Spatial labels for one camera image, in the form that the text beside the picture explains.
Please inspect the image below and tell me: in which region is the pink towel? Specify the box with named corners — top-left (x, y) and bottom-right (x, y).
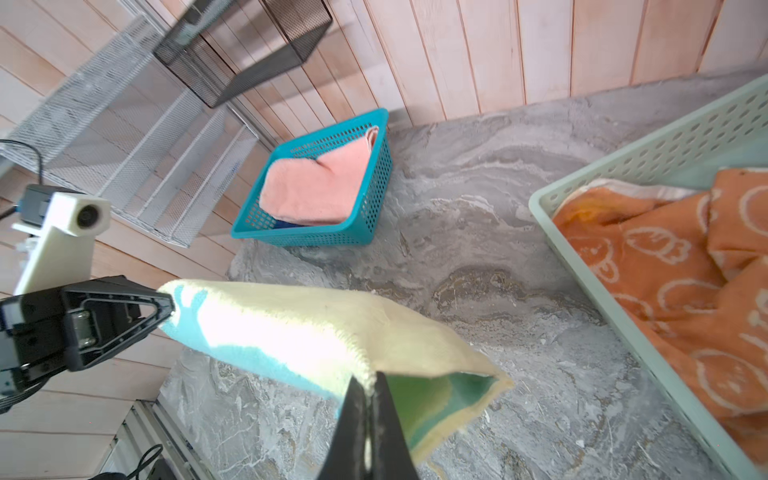
top-left (259, 126), bottom-right (379, 226)

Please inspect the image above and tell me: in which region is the orange patterned towel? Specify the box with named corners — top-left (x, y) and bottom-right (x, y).
top-left (553, 168), bottom-right (767, 469)

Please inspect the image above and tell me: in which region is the light green towel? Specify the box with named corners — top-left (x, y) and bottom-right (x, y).
top-left (161, 280), bottom-right (513, 463)

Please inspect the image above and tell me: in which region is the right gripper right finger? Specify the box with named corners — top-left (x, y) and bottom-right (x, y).
top-left (370, 372), bottom-right (419, 480)

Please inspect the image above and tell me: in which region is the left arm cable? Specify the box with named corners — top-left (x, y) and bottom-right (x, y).
top-left (0, 139), bottom-right (46, 223)

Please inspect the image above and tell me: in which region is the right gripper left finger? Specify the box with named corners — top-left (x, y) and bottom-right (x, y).
top-left (317, 377), bottom-right (368, 480)

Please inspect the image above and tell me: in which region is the blue towel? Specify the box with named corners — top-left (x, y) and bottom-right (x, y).
top-left (273, 220), bottom-right (301, 230)

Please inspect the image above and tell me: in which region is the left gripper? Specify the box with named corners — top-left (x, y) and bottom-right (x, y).
top-left (1, 275), bottom-right (175, 396)

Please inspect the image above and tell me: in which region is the light green plastic basket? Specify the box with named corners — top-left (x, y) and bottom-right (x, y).
top-left (529, 76), bottom-right (767, 479)

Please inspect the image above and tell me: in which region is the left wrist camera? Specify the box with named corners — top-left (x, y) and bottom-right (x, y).
top-left (12, 184), bottom-right (111, 295)

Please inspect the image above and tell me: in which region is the black mesh wall basket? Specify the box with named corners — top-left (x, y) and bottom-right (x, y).
top-left (153, 1), bottom-right (332, 108)

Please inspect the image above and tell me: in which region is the white wire shelf rack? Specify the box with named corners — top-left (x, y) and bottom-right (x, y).
top-left (1, 16), bottom-right (258, 248)

